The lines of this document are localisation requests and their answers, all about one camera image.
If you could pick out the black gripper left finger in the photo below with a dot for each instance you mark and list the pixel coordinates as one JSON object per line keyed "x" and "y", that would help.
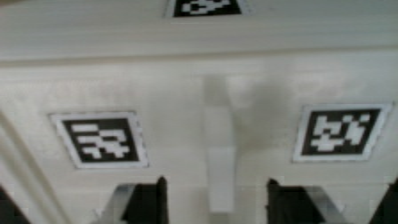
{"x": 146, "y": 208}

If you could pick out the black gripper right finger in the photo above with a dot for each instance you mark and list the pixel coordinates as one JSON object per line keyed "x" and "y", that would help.
{"x": 290, "y": 207}

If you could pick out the white cabinet door panel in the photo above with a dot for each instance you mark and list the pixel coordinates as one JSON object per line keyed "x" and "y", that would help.
{"x": 218, "y": 105}
{"x": 57, "y": 29}

